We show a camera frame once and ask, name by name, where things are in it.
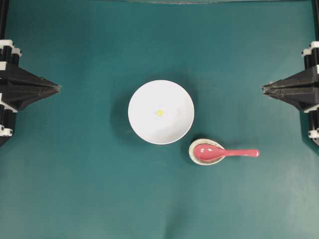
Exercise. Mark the white round bowl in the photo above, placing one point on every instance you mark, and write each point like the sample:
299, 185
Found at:
164, 95

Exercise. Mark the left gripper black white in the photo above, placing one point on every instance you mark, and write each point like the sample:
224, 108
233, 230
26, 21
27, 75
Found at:
14, 99

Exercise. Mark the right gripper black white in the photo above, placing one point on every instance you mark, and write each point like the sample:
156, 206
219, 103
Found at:
301, 90

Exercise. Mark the pink plastic spoon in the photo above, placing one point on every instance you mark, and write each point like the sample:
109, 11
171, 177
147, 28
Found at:
210, 152

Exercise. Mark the yellow hexagonal prism block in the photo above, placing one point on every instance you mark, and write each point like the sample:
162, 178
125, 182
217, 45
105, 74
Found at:
159, 113

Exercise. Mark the green table mat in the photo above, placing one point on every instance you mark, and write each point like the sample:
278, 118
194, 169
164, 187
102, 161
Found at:
75, 169

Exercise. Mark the small speckled ceramic dish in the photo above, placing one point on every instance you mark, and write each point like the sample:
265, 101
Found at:
203, 141

